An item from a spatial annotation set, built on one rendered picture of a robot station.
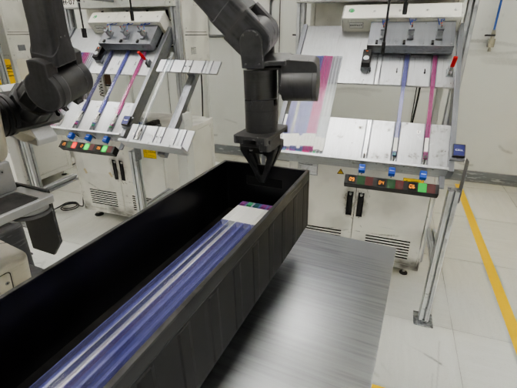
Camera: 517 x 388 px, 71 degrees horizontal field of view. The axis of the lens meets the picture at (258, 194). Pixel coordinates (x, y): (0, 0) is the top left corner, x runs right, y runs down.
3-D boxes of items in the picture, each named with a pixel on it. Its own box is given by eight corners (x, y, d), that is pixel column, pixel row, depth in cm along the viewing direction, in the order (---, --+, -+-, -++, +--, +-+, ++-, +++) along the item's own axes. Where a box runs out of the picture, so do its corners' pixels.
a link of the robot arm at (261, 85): (248, 61, 63) (238, 63, 58) (287, 60, 61) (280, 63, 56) (250, 101, 66) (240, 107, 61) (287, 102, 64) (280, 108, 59)
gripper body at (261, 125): (288, 134, 68) (288, 94, 65) (267, 149, 60) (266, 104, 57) (257, 132, 71) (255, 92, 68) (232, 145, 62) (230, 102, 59)
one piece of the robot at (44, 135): (6, 135, 81) (-4, 85, 76) (27, 130, 86) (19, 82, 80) (38, 147, 78) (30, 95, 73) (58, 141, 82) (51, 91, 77)
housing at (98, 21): (171, 41, 205) (159, 21, 193) (101, 41, 220) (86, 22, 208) (175, 31, 208) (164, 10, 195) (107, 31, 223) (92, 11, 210)
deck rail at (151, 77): (130, 142, 181) (123, 136, 175) (127, 142, 181) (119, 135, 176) (175, 35, 205) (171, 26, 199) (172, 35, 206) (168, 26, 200)
